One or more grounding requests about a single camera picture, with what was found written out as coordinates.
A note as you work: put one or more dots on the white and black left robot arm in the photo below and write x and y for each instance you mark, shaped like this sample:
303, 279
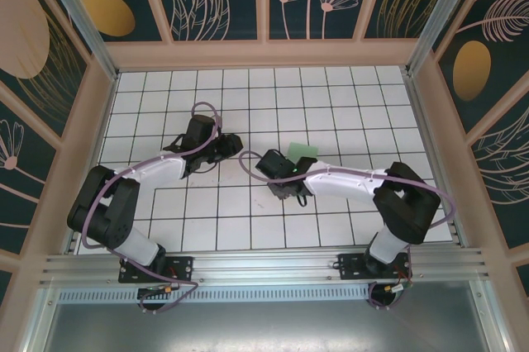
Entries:
157, 170

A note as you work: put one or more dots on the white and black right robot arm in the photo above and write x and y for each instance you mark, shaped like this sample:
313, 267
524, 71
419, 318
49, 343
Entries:
343, 186

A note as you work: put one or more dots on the grey metal sheet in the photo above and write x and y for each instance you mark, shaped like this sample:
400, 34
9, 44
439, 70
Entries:
264, 327

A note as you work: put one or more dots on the long aluminium mounting rail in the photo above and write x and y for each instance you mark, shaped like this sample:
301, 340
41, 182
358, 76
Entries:
264, 265

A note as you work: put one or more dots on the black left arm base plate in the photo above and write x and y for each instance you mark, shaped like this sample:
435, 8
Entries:
182, 269

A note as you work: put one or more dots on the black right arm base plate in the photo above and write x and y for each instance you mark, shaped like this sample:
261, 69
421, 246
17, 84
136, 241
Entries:
349, 269

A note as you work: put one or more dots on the aluminium side rail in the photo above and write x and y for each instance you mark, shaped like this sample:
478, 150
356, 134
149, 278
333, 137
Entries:
73, 240
432, 153

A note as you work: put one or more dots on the aluminium corner post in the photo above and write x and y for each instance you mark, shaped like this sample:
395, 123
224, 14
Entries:
82, 17
434, 17

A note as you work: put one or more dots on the aluminium frame bar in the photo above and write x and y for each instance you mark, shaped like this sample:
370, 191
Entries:
492, 327
39, 327

